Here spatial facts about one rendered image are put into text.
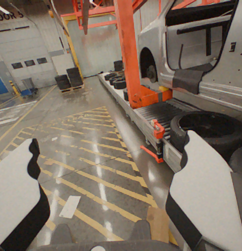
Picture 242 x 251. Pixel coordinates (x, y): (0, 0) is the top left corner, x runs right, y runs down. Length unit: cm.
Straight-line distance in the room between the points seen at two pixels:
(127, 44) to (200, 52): 114
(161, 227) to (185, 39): 217
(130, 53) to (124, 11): 40
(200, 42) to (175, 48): 40
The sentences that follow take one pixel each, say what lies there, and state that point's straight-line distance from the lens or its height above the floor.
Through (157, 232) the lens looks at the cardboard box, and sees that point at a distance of 118.
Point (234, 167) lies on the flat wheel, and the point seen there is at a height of 50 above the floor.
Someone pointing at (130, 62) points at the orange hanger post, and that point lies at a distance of 181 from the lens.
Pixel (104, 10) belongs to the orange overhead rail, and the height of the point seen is 329.
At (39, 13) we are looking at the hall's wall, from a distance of 1289.
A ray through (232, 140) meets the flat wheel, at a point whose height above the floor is 50.
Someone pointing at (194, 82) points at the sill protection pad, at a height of 90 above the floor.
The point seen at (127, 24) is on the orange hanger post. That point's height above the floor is 156.
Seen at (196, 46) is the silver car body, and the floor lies 119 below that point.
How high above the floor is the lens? 130
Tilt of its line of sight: 30 degrees down
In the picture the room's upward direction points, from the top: 12 degrees counter-clockwise
